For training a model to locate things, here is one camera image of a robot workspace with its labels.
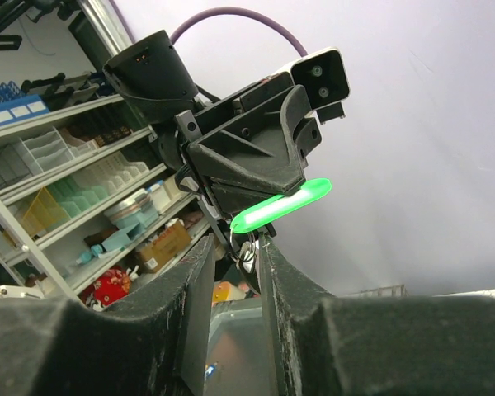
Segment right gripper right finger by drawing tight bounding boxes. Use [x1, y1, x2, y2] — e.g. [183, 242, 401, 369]
[257, 236, 495, 395]

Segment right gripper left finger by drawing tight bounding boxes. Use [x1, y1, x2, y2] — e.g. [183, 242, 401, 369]
[0, 237, 215, 395]

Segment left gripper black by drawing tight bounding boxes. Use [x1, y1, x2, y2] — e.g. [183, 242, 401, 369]
[148, 70, 323, 265]

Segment green key tag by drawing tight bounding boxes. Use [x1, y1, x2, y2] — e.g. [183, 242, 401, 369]
[230, 178, 332, 234]

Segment metal keys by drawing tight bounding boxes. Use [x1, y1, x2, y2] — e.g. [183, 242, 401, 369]
[229, 230, 260, 294]

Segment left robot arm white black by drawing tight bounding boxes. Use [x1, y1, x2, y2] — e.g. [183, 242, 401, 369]
[103, 31, 349, 254]

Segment red patterned bag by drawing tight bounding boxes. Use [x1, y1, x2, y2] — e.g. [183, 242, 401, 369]
[79, 266, 139, 312]

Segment cardboard box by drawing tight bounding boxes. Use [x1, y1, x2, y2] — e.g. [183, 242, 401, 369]
[134, 219, 191, 274]

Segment metal storage shelf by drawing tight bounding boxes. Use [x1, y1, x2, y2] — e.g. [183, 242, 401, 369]
[0, 0, 215, 298]

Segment blue plastic basket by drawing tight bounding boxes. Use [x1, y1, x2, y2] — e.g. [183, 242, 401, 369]
[0, 81, 50, 126]

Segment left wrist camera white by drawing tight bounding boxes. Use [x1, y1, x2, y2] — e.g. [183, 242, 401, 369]
[290, 47, 350, 124]

